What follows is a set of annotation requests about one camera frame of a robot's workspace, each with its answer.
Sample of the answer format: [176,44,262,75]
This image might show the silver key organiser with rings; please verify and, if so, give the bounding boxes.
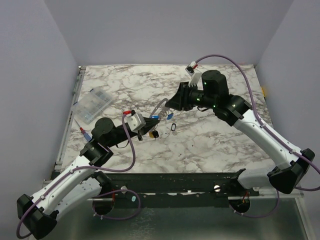
[148,98,170,139]

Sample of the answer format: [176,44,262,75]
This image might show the black key tag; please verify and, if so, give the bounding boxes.
[170,123,177,132]

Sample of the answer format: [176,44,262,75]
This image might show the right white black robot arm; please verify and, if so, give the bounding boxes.
[165,70,315,196]

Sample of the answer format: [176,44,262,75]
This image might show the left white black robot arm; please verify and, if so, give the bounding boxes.
[16,111,160,240]

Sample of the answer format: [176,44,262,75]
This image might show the clear plastic screw box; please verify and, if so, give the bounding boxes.
[71,87,114,124]

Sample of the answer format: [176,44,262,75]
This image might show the blue red screwdriver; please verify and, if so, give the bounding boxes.
[74,119,92,142]

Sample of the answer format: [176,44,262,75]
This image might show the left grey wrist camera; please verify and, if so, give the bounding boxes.
[125,113,146,133]

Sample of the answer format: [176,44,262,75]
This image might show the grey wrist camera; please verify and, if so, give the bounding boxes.
[185,61,198,76]
[125,113,146,133]

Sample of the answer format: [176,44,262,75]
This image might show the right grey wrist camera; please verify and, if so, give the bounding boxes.
[185,61,198,76]

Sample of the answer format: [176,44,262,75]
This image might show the black mounting base rail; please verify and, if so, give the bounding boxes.
[92,171,259,210]

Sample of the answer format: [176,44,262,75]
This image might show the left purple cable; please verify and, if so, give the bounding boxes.
[15,109,136,238]

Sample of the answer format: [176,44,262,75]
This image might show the purple cable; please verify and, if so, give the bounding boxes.
[191,53,320,192]
[15,109,136,238]

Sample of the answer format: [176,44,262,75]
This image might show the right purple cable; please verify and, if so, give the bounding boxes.
[191,53,320,192]

